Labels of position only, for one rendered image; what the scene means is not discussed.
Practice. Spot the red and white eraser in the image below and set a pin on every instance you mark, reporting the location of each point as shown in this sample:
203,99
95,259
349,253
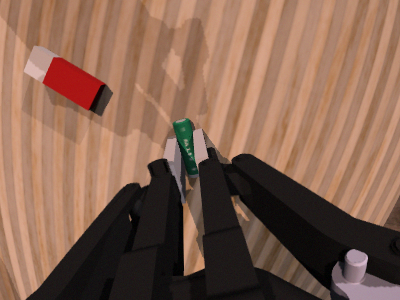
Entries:
64,77

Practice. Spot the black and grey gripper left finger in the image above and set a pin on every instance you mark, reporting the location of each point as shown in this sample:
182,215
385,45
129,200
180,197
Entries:
88,270

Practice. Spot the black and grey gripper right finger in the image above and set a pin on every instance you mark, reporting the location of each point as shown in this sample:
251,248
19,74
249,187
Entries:
363,258

